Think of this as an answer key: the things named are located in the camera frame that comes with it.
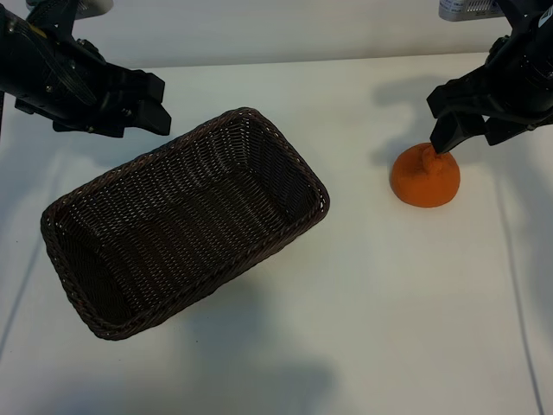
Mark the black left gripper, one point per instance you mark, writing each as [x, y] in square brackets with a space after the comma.
[86, 86]

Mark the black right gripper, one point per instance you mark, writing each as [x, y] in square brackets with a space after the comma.
[497, 95]

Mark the orange with knobbed top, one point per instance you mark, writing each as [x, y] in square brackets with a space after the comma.
[419, 186]

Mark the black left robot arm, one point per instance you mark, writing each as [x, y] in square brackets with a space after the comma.
[17, 52]

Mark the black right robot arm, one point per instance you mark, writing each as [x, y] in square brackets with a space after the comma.
[540, 43]

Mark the dark brown wicker basket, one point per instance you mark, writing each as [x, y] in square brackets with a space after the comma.
[173, 238]

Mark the white vented device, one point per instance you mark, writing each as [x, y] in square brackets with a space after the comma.
[462, 8]

